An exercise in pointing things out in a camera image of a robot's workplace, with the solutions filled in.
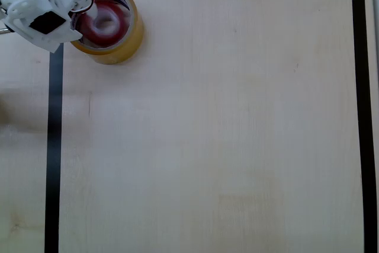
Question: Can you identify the small red tape roll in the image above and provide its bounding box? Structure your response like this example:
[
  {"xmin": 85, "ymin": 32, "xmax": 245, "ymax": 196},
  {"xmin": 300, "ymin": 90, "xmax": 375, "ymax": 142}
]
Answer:
[{"xmin": 77, "ymin": 0, "xmax": 131, "ymax": 49}]

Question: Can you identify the large clear tape roll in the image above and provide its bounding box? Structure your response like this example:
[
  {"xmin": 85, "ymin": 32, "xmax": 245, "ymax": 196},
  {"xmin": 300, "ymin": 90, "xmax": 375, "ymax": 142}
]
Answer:
[{"xmin": 69, "ymin": 0, "xmax": 145, "ymax": 65}]

